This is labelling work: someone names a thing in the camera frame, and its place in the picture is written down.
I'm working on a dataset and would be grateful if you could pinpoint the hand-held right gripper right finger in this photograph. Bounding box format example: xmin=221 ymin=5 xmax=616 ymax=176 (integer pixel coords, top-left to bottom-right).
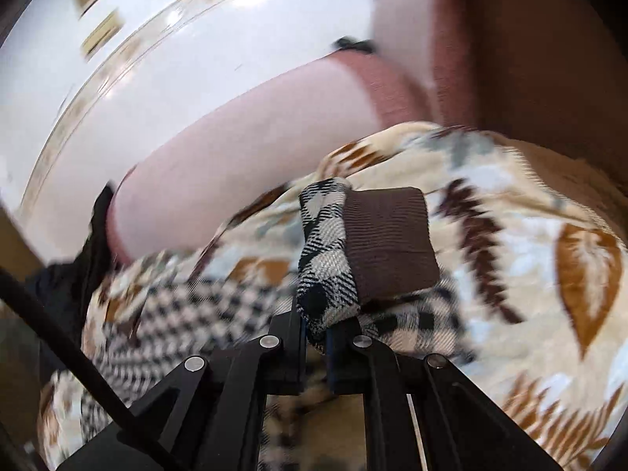
xmin=326 ymin=326 xmax=562 ymax=471

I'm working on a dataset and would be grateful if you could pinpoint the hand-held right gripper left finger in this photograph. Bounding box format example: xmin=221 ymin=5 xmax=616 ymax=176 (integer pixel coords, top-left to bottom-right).
xmin=56 ymin=304 xmax=307 ymax=471

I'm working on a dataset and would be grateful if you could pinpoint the black white plaid jacket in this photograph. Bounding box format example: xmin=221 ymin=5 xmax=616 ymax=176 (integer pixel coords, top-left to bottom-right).
xmin=78 ymin=177 xmax=484 ymax=471

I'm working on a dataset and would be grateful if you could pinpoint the beige leaf-print blanket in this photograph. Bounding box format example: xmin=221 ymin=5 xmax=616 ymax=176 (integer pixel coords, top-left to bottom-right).
xmin=37 ymin=122 xmax=628 ymax=471

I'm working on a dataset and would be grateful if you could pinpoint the pink brown sofa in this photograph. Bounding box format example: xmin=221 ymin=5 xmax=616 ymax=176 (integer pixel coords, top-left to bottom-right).
xmin=105 ymin=0 xmax=628 ymax=266

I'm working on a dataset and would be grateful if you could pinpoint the black cloth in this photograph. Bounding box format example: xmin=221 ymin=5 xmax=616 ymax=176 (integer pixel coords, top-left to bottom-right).
xmin=24 ymin=184 xmax=119 ymax=339

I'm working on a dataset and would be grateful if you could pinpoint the brown wooden furniture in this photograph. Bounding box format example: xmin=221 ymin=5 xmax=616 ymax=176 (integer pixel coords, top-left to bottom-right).
xmin=0 ymin=203 xmax=47 ymax=280

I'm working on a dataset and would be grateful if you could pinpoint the small black object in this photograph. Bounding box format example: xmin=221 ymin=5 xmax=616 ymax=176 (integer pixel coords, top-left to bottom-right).
xmin=336 ymin=37 xmax=378 ymax=56

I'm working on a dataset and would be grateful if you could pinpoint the black cable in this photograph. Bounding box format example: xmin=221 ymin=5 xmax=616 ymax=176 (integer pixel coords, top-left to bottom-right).
xmin=0 ymin=265 xmax=184 ymax=471

